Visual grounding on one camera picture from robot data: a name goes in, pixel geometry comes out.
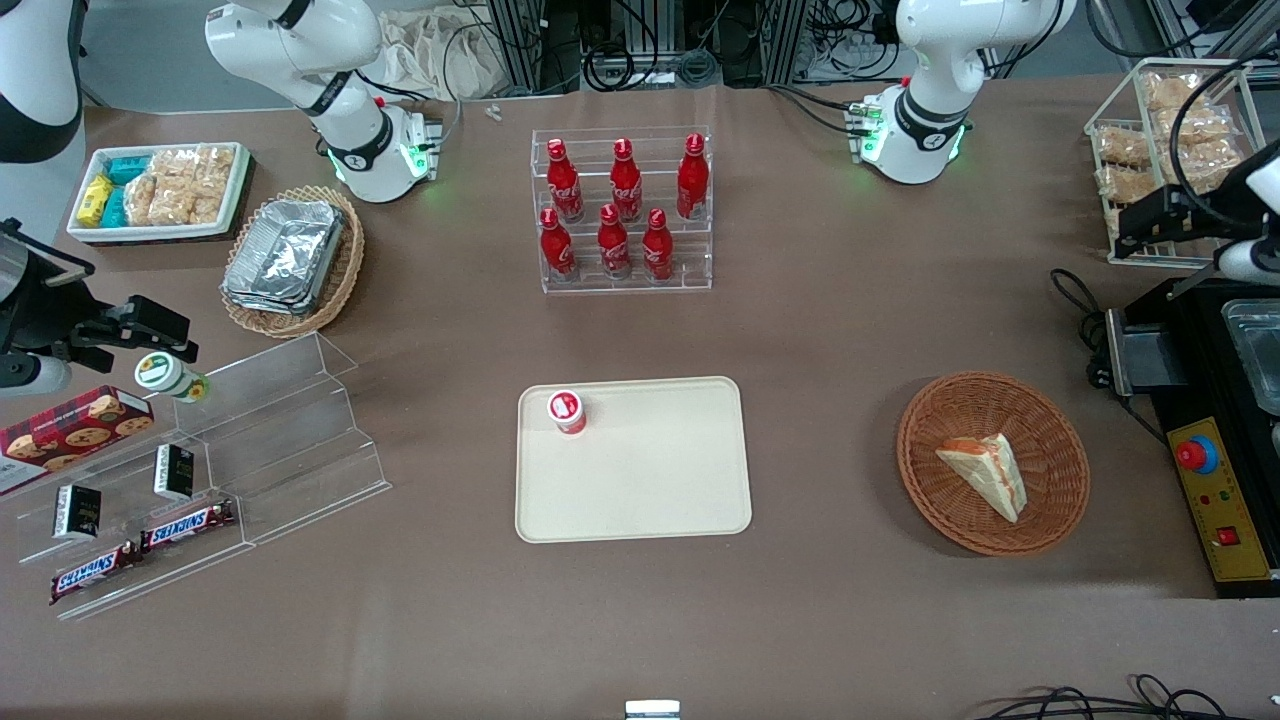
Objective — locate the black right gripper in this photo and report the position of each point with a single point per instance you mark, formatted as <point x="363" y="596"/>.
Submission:
<point x="40" y="312"/>

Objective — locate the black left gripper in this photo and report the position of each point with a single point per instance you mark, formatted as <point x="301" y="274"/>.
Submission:
<point x="1197" y="213"/>

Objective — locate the triangle sandwich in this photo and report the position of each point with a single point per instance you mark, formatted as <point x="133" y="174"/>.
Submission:
<point x="985" y="470"/>

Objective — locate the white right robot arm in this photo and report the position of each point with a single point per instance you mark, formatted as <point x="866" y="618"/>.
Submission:
<point x="350" y="130"/>

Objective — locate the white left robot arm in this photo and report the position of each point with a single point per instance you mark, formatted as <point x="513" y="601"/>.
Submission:
<point x="930" y="60"/>

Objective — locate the oval light wicker basket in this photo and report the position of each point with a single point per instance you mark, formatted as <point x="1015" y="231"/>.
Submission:
<point x="345" y="270"/>

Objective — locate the round brown wicker basket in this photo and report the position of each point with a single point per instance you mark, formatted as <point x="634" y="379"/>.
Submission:
<point x="960" y="520"/>

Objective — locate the beige plastic tray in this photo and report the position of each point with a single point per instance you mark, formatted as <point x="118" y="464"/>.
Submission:
<point x="660" y="470"/>

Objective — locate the green lid cup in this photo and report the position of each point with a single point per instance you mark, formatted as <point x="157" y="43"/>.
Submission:
<point x="165" y="375"/>

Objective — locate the bagged fried snack packet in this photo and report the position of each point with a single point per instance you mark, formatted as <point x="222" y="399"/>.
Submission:
<point x="1125" y="185"/>
<point x="1172" y="90"/>
<point x="1122" y="145"/>
<point x="1195" y="127"/>

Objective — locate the white rectangular snack bin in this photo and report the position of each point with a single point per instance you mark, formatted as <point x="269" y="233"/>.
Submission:
<point x="150" y="233"/>

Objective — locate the red plaid cookie box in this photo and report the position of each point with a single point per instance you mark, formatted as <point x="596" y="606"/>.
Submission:
<point x="70" y="430"/>

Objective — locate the small black box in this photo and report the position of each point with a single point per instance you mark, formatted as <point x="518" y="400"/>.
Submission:
<point x="77" y="512"/>
<point x="174" y="472"/>

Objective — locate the teal snack box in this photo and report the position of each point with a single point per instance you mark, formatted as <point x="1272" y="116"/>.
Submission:
<point x="128" y="170"/>
<point x="115" y="208"/>

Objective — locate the rice cracker packet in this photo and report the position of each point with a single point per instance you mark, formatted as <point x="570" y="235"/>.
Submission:
<point x="212" y="185"/>
<point x="172" y="190"/>
<point x="142" y="200"/>

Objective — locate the clear acrylic step shelf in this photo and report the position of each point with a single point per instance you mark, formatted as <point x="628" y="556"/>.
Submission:
<point x="300" y="440"/>
<point x="120" y="470"/>

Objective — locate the stacked aluminium foil trays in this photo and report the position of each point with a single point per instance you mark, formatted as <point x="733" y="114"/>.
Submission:
<point x="285" y="255"/>

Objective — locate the yellow snack box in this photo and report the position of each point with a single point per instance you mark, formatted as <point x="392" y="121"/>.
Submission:
<point x="95" y="200"/>

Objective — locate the metal pan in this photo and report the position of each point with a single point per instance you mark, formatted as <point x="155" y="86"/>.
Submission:
<point x="1255" y="350"/>

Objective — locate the snickers bar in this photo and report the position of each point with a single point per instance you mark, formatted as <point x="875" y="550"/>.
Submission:
<point x="188" y="526"/>
<point x="95" y="573"/>

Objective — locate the red emergency stop button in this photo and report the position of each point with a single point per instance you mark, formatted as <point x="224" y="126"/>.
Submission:
<point x="1196" y="455"/>

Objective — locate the black machine with yellow panel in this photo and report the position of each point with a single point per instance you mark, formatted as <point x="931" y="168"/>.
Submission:
<point x="1230" y="520"/>

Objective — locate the beige cloth bag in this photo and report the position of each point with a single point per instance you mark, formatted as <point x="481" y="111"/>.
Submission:
<point x="440" y="55"/>

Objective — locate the red cola bottle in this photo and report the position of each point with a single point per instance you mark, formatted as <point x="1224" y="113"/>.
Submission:
<point x="613" y="245"/>
<point x="626" y="185"/>
<point x="692" y="180"/>
<point x="657" y="248"/>
<point x="556" y="248"/>
<point x="564" y="185"/>

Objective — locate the red lid yogurt cup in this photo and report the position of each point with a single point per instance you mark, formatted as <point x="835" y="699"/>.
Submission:
<point x="566" y="410"/>

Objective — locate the clear acrylic bottle rack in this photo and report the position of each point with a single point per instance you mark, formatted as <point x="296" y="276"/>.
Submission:
<point x="690" y="270"/>

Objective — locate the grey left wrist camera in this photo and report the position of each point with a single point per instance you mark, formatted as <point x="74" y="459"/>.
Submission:
<point x="1250" y="262"/>

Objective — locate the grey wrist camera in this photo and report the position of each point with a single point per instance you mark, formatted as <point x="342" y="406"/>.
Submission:
<point x="30" y="375"/>
<point x="1250" y="262"/>

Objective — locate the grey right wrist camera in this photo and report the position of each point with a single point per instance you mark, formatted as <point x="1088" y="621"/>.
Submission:
<point x="30" y="375"/>

